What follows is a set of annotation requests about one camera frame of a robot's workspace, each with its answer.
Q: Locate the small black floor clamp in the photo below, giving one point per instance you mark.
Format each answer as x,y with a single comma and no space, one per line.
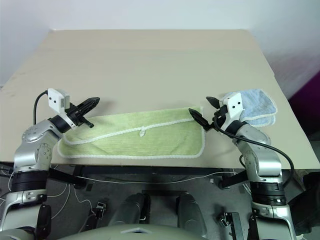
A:
100,207

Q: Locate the black equipment base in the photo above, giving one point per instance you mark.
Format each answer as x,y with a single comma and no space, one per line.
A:
311,197

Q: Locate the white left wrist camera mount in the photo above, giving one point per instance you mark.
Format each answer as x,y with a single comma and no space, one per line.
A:
55,98

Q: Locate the purple object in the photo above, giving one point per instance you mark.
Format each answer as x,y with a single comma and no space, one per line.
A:
306,105

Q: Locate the blue towel with white trim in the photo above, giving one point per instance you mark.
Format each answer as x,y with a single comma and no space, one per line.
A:
260,105

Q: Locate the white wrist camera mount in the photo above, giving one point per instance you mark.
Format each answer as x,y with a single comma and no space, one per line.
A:
235,106
55,98

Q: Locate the black table frame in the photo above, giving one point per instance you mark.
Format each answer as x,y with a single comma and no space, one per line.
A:
140,171

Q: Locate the green towel with white trim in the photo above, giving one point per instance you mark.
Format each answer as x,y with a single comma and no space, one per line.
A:
140,140

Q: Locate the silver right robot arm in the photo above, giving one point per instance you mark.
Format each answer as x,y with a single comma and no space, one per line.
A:
267,162

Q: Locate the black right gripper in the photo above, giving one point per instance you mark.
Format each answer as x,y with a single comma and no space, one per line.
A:
220,116

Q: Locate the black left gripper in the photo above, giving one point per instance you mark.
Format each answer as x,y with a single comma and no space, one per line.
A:
75,113

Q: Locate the grey robot torso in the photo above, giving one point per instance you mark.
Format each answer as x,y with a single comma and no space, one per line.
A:
125,232

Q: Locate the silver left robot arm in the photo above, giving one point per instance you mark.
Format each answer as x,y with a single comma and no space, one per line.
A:
32,155

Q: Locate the dark grey rounded robot leg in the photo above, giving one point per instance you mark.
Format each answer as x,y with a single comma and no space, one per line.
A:
130,208
191,212

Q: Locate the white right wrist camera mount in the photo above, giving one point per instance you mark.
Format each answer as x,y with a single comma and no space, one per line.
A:
235,106

